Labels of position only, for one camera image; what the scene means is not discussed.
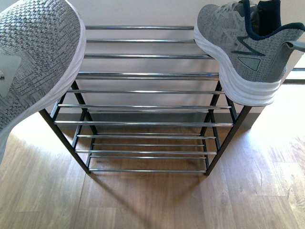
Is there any black metal shoe rack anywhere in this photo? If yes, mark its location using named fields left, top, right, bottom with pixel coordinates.
left=38, top=25, right=253, bottom=177

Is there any grey knit sneaker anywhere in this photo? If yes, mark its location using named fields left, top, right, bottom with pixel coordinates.
left=0, top=0, right=86, bottom=154
left=194, top=0, right=305, bottom=107

